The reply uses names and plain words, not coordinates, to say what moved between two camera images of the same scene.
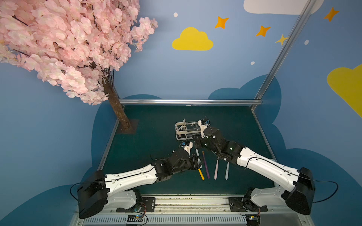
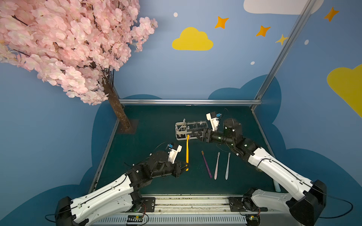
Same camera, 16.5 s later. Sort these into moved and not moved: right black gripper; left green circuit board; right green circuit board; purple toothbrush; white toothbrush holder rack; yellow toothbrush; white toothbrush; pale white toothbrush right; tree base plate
Moved: right black gripper; yellow toothbrush; white toothbrush
Not moved: pale white toothbrush right; white toothbrush holder rack; tree base plate; left green circuit board; right green circuit board; purple toothbrush
